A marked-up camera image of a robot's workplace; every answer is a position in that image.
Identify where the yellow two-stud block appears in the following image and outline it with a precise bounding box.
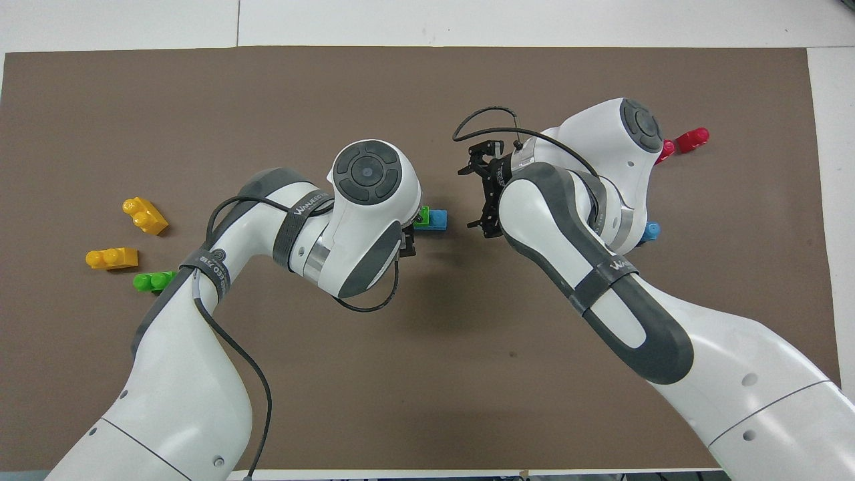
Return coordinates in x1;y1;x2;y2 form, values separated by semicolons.
122;196;169;236
85;247;139;271

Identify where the brown table mat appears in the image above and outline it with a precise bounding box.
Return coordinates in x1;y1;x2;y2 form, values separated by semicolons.
0;45;841;472

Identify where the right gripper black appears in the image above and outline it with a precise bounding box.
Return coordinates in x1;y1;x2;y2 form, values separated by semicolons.
458;138;520;240

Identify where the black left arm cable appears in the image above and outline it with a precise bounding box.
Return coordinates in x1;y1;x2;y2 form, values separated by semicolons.
192;194;401;479

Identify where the black left forearm strap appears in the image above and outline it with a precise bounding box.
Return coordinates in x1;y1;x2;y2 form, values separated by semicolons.
178;247;232;305

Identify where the black right arm strap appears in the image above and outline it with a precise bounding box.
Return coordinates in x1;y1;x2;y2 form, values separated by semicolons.
566;257;640;317

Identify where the black left wrist strap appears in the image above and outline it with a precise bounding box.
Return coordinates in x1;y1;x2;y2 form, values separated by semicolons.
272;190;336;272

